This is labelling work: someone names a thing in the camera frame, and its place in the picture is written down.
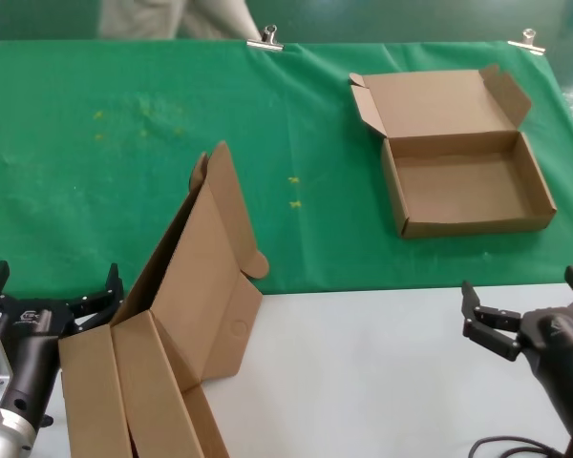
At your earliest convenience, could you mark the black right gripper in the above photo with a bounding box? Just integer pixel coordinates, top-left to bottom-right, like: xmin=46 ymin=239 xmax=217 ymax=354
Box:
xmin=460 ymin=264 xmax=573 ymax=443

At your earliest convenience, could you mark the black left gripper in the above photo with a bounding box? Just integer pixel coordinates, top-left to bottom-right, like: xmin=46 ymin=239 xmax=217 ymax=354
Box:
xmin=0 ymin=260 xmax=124 ymax=422

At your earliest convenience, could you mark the green table cloth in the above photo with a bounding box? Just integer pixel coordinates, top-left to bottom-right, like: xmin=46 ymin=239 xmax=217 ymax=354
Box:
xmin=0 ymin=38 xmax=573 ymax=296

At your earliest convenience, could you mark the silver binder clip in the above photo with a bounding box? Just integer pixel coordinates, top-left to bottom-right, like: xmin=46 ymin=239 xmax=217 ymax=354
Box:
xmin=507 ymin=28 xmax=546 ymax=56
xmin=246 ymin=23 xmax=286 ymax=52

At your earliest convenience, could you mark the person in beige clothes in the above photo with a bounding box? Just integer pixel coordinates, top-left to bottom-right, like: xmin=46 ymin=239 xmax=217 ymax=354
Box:
xmin=97 ymin=0 xmax=262 ymax=41

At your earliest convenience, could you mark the black cable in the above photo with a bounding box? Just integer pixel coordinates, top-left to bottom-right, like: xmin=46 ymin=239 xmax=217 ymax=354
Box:
xmin=469 ymin=433 xmax=573 ymax=458

